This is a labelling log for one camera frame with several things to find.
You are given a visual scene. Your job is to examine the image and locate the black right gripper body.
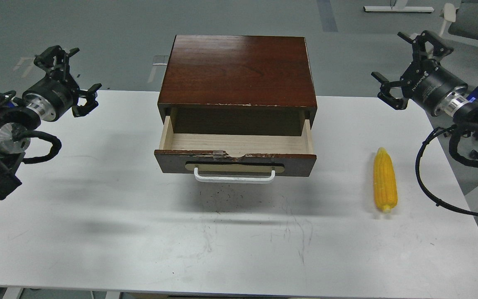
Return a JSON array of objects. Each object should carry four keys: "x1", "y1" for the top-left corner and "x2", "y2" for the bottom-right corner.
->
[{"x1": 400, "y1": 59, "x2": 467, "y2": 117}]

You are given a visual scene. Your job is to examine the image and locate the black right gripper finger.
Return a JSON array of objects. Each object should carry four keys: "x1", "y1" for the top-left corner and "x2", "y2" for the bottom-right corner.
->
[
  {"x1": 397, "y1": 30, "x2": 454, "y2": 67},
  {"x1": 371, "y1": 71, "x2": 410, "y2": 110}
]

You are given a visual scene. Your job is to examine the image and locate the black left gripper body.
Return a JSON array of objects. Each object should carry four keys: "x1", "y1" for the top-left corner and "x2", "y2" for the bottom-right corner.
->
[{"x1": 22, "y1": 78, "x2": 78, "y2": 122}]

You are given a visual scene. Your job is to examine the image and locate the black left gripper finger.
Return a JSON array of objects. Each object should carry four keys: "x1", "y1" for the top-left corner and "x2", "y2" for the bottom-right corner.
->
[
  {"x1": 71, "y1": 83, "x2": 102, "y2": 118},
  {"x1": 34, "y1": 45, "x2": 80, "y2": 83}
]

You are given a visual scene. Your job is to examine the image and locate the yellow corn cob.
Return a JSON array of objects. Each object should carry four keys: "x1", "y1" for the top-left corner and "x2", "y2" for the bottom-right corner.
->
[{"x1": 373, "y1": 147, "x2": 398, "y2": 213}]

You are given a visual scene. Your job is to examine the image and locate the wooden drawer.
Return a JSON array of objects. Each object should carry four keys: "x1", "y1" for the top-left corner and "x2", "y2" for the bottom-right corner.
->
[{"x1": 154, "y1": 117, "x2": 317, "y2": 177}]

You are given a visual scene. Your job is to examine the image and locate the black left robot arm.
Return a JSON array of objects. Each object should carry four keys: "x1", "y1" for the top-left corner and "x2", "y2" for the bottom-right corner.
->
[{"x1": 0, "y1": 45, "x2": 101, "y2": 201}]

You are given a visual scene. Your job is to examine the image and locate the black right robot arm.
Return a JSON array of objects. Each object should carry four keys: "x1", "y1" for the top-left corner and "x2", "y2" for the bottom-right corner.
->
[{"x1": 371, "y1": 30, "x2": 478, "y2": 168}]

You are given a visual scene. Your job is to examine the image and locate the grey office chair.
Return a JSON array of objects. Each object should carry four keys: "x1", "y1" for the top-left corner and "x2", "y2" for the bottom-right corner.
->
[{"x1": 430, "y1": 0, "x2": 478, "y2": 51}]

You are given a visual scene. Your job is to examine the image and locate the dark wooden cabinet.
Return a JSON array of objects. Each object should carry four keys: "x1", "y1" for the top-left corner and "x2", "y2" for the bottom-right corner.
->
[{"x1": 158, "y1": 35, "x2": 317, "y2": 136}]

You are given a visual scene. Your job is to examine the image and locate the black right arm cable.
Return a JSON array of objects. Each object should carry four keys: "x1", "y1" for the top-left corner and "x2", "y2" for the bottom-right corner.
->
[{"x1": 415, "y1": 127, "x2": 478, "y2": 221}]

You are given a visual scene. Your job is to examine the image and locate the white drawer handle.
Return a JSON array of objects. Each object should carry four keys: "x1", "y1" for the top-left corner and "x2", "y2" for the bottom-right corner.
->
[{"x1": 194, "y1": 167, "x2": 276, "y2": 185}]

